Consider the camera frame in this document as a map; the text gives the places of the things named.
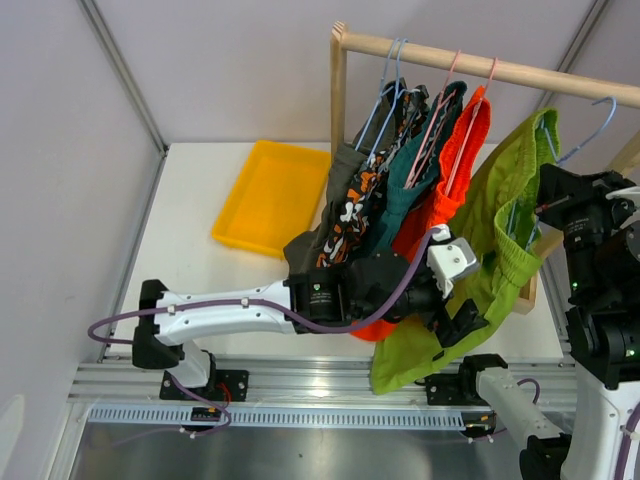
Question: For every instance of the yellow plastic tray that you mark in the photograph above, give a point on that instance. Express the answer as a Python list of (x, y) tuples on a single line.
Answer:
[(274, 198)]

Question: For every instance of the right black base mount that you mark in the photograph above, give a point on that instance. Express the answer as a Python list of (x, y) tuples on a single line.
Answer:
[(446, 390)]

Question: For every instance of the orange shorts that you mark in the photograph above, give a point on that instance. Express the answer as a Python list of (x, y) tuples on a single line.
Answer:
[(450, 175)]

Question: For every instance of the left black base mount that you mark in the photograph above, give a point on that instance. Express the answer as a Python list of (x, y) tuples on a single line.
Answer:
[(226, 386)]

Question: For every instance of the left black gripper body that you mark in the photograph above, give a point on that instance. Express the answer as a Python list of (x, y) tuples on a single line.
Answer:
[(422, 298)]

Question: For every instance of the olive grey shorts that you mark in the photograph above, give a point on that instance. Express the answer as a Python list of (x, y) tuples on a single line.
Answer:
[(301, 252)]

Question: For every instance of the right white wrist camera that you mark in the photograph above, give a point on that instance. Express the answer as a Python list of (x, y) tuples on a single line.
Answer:
[(630, 194)]

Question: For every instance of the wooden clothes rack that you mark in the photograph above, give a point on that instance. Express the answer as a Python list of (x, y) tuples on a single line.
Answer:
[(342, 41)]

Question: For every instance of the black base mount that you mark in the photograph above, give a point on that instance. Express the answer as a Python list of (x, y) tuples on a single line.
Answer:
[(446, 390), (226, 386)]

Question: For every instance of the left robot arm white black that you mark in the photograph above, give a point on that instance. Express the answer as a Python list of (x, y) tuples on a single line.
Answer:
[(334, 300)]

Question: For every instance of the slotted cable duct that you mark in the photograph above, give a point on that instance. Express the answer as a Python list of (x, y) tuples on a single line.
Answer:
[(417, 419)]

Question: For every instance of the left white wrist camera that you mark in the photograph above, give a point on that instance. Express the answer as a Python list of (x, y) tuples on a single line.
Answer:
[(450, 259)]

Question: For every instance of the lime green shorts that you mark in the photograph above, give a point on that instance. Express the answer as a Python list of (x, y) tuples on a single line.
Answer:
[(498, 221)]

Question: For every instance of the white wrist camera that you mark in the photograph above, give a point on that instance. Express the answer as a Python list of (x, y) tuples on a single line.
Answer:
[(450, 259), (630, 194)]

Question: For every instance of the camouflage patterned shorts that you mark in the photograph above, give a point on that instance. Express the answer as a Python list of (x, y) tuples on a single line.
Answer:
[(359, 174)]

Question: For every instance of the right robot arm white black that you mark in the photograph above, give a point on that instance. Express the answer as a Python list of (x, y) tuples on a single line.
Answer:
[(601, 244)]

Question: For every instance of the aluminium mounting rail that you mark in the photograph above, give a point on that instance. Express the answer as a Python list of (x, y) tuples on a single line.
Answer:
[(312, 381)]

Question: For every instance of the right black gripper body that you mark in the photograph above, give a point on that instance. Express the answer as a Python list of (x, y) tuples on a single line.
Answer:
[(591, 215)]

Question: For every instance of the teal shorts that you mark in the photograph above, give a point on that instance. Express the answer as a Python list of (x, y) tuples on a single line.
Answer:
[(400, 200)]

